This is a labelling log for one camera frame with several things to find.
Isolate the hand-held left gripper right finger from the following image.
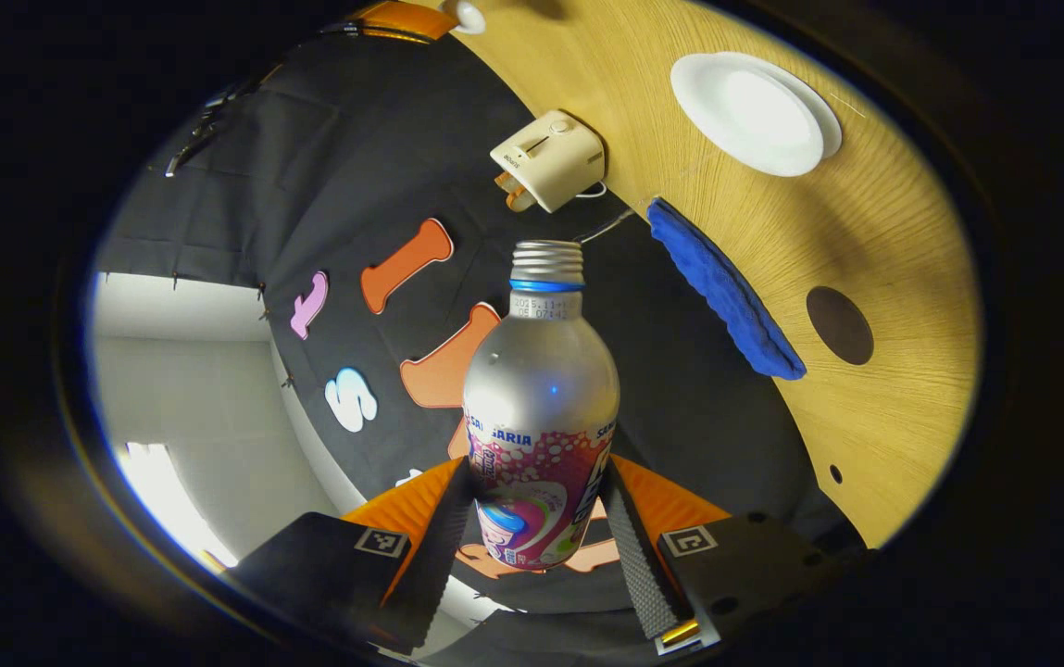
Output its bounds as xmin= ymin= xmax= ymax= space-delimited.
xmin=600 ymin=452 xmax=867 ymax=660

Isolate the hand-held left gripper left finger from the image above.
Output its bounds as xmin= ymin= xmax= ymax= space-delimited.
xmin=221 ymin=455 xmax=478 ymax=651

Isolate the white teacup lid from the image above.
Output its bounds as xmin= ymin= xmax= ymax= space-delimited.
xmin=443 ymin=0 xmax=487 ymax=36

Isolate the silver water bottle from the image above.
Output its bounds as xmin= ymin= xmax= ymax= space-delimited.
xmin=461 ymin=238 xmax=621 ymax=572

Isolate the dark round coaster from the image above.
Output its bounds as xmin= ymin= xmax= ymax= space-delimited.
xmin=806 ymin=284 xmax=876 ymax=367

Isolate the white teacup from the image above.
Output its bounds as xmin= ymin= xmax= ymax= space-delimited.
xmin=670 ymin=50 xmax=844 ymax=179

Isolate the black backdrop cloth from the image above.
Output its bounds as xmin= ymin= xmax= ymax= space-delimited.
xmin=92 ymin=23 xmax=866 ymax=667

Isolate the white toaster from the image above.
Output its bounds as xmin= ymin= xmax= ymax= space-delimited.
xmin=489 ymin=108 xmax=607 ymax=215

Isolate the blue towel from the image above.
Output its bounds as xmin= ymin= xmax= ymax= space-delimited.
xmin=646 ymin=196 xmax=808 ymax=382

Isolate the white toaster cable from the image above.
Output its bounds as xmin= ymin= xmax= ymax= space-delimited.
xmin=572 ymin=180 xmax=636 ymax=245

